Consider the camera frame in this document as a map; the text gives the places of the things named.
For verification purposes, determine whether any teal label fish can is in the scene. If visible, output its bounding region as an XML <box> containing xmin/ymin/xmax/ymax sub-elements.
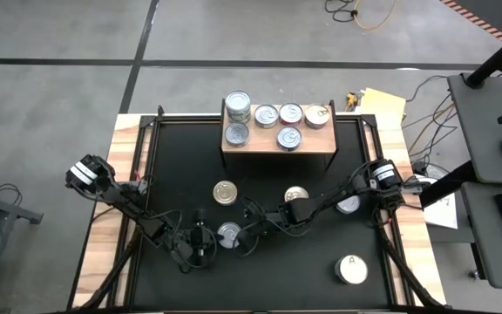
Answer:
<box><xmin>216</xmin><ymin>221</ymin><xmax>242</xmax><ymax>249</ymax></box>
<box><xmin>223</xmin><ymin>121</ymin><xmax>251</xmax><ymax>148</ymax></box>

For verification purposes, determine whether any Wild Planet blue can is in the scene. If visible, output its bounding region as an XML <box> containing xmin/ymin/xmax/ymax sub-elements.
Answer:
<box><xmin>304</xmin><ymin>103</ymin><xmax>331</xmax><ymax>130</ymax></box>

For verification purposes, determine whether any black camera stand pole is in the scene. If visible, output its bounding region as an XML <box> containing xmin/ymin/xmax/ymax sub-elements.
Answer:
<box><xmin>464</xmin><ymin>21</ymin><xmax>502</xmax><ymax>91</ymax></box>

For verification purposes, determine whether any red label tuna can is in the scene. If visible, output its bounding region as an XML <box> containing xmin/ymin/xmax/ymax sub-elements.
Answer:
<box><xmin>278</xmin><ymin>102</ymin><xmax>304</xmax><ymax>127</ymax></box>

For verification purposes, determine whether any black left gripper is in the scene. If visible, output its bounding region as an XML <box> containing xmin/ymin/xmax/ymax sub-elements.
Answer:
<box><xmin>170</xmin><ymin>208</ymin><xmax>217</xmax><ymax>270</ymax></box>

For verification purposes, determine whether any tuna can with silver lid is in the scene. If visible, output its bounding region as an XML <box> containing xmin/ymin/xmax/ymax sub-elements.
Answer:
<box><xmin>254</xmin><ymin>103</ymin><xmax>280</xmax><ymax>130</ymax></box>

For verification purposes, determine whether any yellow paper pad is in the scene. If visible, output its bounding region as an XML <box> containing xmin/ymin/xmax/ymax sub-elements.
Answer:
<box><xmin>359</xmin><ymin>86</ymin><xmax>408</xmax><ymax>119</ymax></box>

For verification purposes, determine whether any black orange striped floor ramp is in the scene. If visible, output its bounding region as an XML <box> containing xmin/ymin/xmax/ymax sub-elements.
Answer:
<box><xmin>440</xmin><ymin>0</ymin><xmax>502</xmax><ymax>43</ymax></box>

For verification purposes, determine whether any gold lid red blue can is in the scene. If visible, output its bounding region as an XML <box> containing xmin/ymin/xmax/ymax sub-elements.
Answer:
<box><xmin>283</xmin><ymin>186</ymin><xmax>310</xmax><ymax>202</ymax></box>
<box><xmin>212</xmin><ymin>180</ymin><xmax>239</xmax><ymax>207</ymax></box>

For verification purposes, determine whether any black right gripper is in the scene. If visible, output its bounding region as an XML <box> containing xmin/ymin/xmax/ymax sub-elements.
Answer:
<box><xmin>235</xmin><ymin>196</ymin><xmax>283</xmax><ymax>256</ymax></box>

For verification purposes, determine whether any white paper sheet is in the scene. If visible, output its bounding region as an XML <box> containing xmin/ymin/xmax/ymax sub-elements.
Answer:
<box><xmin>423</xmin><ymin>174</ymin><xmax>459</xmax><ymax>230</ymax></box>

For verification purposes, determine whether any black diagonal support pole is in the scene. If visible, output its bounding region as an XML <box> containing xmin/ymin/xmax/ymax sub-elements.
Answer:
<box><xmin>420</xmin><ymin>160</ymin><xmax>481</xmax><ymax>208</ymax></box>

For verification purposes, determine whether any dark blue barcode can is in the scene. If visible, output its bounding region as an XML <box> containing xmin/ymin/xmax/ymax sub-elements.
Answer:
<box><xmin>275</xmin><ymin>126</ymin><xmax>303</xmax><ymax>153</ymax></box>

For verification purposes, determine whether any yellow floor cable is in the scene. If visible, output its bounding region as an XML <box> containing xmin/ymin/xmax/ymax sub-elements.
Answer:
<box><xmin>354</xmin><ymin>0</ymin><xmax>398</xmax><ymax>31</ymax></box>

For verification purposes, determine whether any wooden shelf with black frame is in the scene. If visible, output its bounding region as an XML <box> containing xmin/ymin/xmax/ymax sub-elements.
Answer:
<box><xmin>219</xmin><ymin>99</ymin><xmax>338</xmax><ymax>172</ymax></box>

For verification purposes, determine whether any grey desk with monitor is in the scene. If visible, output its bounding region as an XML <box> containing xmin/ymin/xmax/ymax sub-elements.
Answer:
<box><xmin>446</xmin><ymin>73</ymin><xmax>502</xmax><ymax>185</ymax></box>

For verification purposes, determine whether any yellow power plug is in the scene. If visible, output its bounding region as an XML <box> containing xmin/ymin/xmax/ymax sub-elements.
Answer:
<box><xmin>344</xmin><ymin>91</ymin><xmax>360</xmax><ymax>113</ymax></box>

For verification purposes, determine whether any dark blue fish can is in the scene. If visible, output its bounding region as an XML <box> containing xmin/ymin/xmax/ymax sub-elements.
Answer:
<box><xmin>336</xmin><ymin>195</ymin><xmax>362</xmax><ymax>215</ymax></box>

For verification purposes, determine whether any grey metal stand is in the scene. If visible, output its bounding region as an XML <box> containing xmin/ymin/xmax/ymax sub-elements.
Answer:
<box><xmin>0</xmin><ymin>174</ymin><xmax>45</xmax><ymax>314</ymax></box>

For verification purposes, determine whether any black floor cable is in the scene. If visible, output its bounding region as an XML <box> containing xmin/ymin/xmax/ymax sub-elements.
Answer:
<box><xmin>323</xmin><ymin>0</ymin><xmax>359</xmax><ymax>23</ymax></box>

